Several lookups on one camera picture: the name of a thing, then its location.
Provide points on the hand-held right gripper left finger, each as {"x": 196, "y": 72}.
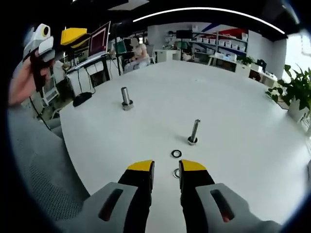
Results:
{"x": 116, "y": 206}

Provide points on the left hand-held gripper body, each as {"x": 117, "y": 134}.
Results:
{"x": 36, "y": 38}

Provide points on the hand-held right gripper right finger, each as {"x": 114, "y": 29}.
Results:
{"x": 213, "y": 206}

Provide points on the black rubber washer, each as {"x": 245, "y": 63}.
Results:
{"x": 172, "y": 153}

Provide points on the thick threaded metal stud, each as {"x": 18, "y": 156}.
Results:
{"x": 126, "y": 97}

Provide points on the thin threaded metal stud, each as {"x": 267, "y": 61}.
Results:
{"x": 194, "y": 132}

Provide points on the large metal washer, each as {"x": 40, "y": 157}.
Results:
{"x": 132, "y": 104}

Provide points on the person's left hand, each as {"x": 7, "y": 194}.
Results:
{"x": 26, "y": 77}

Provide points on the white laptop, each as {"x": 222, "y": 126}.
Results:
{"x": 98, "y": 38}

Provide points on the laptop stand table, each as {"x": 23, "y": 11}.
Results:
{"x": 97, "y": 72}

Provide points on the green panel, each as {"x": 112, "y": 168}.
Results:
{"x": 120, "y": 47}

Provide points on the black stand pole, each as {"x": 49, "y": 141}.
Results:
{"x": 118, "y": 60}

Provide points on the white office chair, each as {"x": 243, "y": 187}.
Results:
{"x": 49, "y": 89}

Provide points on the black computer mouse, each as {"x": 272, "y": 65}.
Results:
{"x": 82, "y": 99}

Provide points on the ceiling air vent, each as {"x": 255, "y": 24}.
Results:
{"x": 127, "y": 4}

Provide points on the light grey office chair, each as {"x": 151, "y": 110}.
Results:
{"x": 151, "y": 54}

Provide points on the grey mesh office chair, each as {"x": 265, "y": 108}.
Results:
{"x": 48, "y": 170}

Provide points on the white cabinet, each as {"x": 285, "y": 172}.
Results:
{"x": 165, "y": 56}

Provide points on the black monitor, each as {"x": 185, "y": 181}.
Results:
{"x": 183, "y": 34}

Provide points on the long ceiling light strip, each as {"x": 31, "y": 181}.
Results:
{"x": 209, "y": 9}

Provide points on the shelf with white bins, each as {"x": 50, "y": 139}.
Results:
{"x": 218, "y": 43}

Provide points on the large potted green plant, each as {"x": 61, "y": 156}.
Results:
{"x": 295, "y": 89}

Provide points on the white office desk row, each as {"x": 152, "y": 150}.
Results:
{"x": 233, "y": 64}

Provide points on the small green desk plant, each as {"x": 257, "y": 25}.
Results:
{"x": 246, "y": 60}

